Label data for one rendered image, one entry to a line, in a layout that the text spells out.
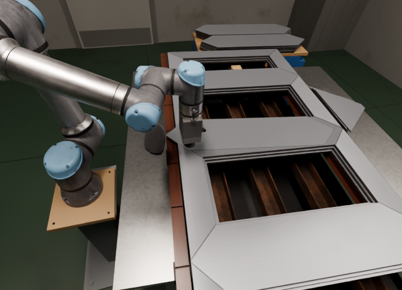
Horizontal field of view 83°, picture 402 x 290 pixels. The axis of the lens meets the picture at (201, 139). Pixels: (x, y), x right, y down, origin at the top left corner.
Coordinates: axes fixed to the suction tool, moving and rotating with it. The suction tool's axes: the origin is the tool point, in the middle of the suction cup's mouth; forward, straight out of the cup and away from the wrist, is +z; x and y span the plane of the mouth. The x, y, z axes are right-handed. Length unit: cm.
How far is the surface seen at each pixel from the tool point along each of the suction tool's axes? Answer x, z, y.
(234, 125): -22.6, 4.8, 10.6
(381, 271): -45, 5, -52
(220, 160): -11.6, 6.9, -5.1
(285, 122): -46.0, 4.4, 8.1
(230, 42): -47, 6, 91
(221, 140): -14.0, 4.8, 3.1
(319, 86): -93, 14, 44
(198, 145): -4.2, 4.8, 2.3
